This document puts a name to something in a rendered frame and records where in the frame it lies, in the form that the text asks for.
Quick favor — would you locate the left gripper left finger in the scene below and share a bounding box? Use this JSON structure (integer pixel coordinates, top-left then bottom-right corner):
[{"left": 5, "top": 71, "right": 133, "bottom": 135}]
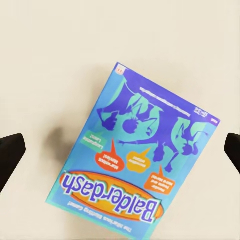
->
[{"left": 0, "top": 133, "right": 26, "bottom": 193}]

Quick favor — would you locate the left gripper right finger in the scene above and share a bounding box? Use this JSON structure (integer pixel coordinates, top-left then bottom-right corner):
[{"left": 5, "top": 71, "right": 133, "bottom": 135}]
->
[{"left": 224, "top": 133, "right": 240, "bottom": 173}]

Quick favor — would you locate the board game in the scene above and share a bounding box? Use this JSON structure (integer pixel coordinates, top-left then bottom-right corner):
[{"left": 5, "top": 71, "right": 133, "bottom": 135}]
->
[{"left": 45, "top": 62, "right": 221, "bottom": 240}]

